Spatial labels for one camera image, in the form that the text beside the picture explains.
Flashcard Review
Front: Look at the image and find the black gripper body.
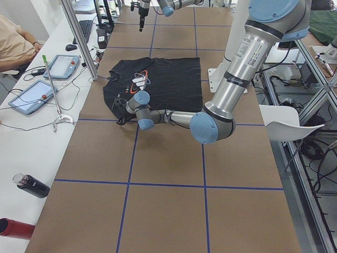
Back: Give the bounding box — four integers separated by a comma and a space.
111, 96, 129, 125
131, 1, 148, 32

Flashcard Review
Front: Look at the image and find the black printed t-shirt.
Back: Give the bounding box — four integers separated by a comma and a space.
103, 57, 203, 116

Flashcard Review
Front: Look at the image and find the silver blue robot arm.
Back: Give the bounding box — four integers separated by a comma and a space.
130, 0, 203, 32
111, 1, 311, 144

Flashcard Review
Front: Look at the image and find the black monitor stand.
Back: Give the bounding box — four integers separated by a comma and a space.
94, 0, 114, 34

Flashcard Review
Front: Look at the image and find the black keyboard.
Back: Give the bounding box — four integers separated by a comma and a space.
78, 20, 93, 43

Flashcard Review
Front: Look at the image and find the silver stand with green tip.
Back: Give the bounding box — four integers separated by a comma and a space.
42, 54, 74, 133

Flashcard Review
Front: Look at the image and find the far blue teach pendant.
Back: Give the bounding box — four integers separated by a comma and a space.
48, 54, 80, 80

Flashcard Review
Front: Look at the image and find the blue teach pendant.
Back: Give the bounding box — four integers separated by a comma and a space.
48, 54, 80, 80
8, 80, 54, 115

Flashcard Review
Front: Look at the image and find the black computer mouse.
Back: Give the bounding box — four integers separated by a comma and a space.
65, 44, 77, 52

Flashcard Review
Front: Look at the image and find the near blue teach pendant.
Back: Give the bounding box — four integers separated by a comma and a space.
8, 80, 54, 115

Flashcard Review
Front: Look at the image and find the seated person in beige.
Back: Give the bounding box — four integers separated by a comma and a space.
1, 15, 42, 72

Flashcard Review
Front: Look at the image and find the black water bottle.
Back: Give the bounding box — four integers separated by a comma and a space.
12, 173, 50, 198

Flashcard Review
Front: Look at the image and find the white plastic chair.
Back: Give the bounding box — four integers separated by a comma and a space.
259, 105, 325, 142

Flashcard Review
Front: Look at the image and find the red bottle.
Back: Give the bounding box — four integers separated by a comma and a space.
1, 218, 35, 240

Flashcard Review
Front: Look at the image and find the green cloth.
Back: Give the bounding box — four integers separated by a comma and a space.
309, 11, 336, 46

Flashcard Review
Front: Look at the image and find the aluminium frame post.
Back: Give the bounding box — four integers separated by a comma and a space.
61, 0, 98, 81

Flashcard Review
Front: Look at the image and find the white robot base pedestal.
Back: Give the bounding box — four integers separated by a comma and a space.
208, 0, 250, 93

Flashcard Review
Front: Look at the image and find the aluminium rail frame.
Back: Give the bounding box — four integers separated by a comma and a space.
255, 38, 336, 252

